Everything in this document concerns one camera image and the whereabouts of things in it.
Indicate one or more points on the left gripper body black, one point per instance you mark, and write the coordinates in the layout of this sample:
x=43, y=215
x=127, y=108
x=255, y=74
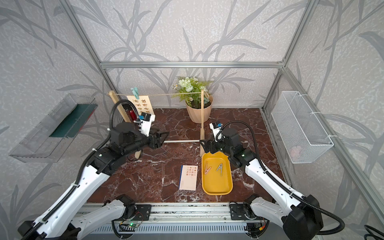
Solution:
x=151, y=143

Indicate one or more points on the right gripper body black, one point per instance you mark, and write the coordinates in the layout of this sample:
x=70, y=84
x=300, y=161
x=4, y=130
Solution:
x=220, y=146

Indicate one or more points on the white clothespin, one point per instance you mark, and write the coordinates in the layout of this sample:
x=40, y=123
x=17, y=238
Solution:
x=220, y=169

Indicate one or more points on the pink clothespin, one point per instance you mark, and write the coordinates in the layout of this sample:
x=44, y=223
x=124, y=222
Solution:
x=207, y=168

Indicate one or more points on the blue postcard white text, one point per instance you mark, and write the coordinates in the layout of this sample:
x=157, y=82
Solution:
x=180, y=178

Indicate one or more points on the yellow postcard black text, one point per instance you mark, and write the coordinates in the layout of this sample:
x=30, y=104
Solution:
x=143, y=104

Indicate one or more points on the cream postcard red text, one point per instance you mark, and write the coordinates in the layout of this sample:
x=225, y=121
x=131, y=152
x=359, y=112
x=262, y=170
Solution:
x=189, y=178

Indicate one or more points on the green clothespin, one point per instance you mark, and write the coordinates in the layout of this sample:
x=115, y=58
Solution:
x=135, y=92

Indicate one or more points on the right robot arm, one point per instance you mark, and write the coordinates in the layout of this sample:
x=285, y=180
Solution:
x=297, y=215

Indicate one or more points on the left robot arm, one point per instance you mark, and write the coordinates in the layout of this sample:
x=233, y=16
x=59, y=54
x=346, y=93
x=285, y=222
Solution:
x=60, y=222

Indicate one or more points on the yellow plastic tray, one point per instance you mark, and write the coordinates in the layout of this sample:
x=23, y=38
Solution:
x=213, y=184

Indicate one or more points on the potted flower plant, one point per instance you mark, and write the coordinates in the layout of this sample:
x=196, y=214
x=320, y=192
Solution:
x=195, y=94

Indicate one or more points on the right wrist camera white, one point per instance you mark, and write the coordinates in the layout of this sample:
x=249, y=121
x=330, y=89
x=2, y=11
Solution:
x=216, y=127

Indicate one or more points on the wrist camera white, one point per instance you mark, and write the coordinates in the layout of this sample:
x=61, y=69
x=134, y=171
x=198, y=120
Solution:
x=145, y=121
x=216, y=127

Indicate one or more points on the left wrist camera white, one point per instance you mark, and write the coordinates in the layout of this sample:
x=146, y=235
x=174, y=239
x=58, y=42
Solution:
x=145, y=121

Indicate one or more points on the wooden string rack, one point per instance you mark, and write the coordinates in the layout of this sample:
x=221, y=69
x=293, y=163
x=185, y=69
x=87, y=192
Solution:
x=176, y=121

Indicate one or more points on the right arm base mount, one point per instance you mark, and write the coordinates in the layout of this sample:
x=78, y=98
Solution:
x=240, y=212

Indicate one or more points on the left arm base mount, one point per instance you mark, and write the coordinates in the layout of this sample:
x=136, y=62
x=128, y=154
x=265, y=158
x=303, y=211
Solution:
x=139, y=212

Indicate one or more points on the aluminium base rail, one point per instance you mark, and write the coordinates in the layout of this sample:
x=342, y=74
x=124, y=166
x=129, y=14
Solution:
x=185, y=218

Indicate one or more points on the white wire basket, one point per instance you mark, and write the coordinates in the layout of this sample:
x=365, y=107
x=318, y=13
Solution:
x=303, y=135

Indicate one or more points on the clear wall shelf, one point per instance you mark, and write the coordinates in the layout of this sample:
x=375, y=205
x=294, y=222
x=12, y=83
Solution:
x=48, y=141

